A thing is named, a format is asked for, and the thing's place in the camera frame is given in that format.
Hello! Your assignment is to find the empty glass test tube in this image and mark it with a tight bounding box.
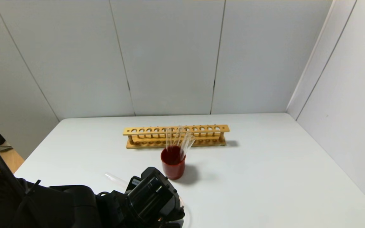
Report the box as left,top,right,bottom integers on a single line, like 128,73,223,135
172,126,182,149
181,136,195,160
179,130,192,152

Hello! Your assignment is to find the test tube with red pigment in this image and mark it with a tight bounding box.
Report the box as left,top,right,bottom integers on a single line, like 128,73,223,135
104,173,129,188

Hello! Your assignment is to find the red plastic cup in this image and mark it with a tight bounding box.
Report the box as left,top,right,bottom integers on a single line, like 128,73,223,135
161,146,186,180

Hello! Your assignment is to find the wooden test tube rack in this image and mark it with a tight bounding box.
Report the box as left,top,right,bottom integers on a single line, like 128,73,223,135
123,124,230,149

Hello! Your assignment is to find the test tube with yellow pigment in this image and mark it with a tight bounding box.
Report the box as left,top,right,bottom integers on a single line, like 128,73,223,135
165,127,172,151

